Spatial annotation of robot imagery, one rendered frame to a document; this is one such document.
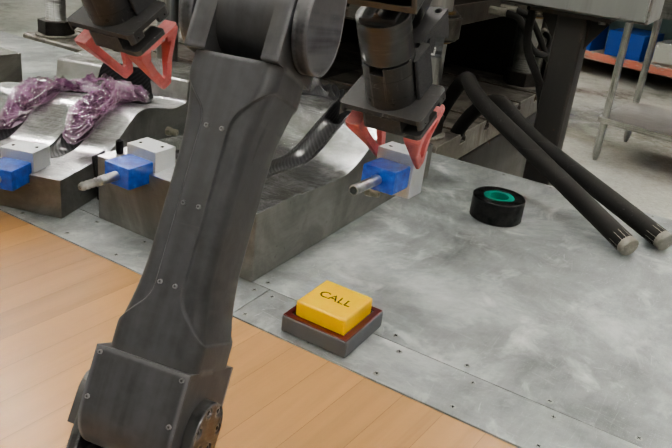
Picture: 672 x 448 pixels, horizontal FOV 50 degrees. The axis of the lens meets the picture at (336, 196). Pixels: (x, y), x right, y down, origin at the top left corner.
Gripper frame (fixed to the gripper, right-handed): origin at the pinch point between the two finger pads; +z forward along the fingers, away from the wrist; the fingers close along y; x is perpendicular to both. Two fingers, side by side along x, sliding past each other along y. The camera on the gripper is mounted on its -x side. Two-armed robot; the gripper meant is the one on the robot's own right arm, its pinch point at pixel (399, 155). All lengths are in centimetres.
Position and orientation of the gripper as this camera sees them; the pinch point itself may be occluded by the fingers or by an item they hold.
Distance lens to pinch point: 86.6
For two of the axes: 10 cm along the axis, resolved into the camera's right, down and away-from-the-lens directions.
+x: -5.1, 6.6, -5.5
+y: -8.5, -2.8, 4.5
